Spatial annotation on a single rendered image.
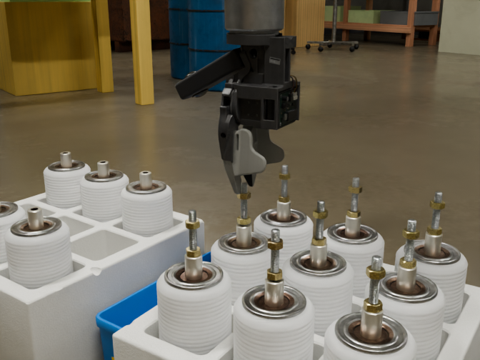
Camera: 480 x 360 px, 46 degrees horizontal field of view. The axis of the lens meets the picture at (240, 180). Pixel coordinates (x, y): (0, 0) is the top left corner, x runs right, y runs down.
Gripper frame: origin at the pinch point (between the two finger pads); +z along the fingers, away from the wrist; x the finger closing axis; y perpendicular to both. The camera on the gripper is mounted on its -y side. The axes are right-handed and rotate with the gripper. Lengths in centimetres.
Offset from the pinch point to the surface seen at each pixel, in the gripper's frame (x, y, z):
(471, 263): 65, 26, 35
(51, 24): 200, -247, -8
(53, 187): 12, -50, 13
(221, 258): -4.5, -0.4, 10.2
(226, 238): 0.1, -2.3, 9.4
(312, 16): 625, -240, -3
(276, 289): -13.5, 12.2, 7.4
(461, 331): 3.5, 30.8, 16.7
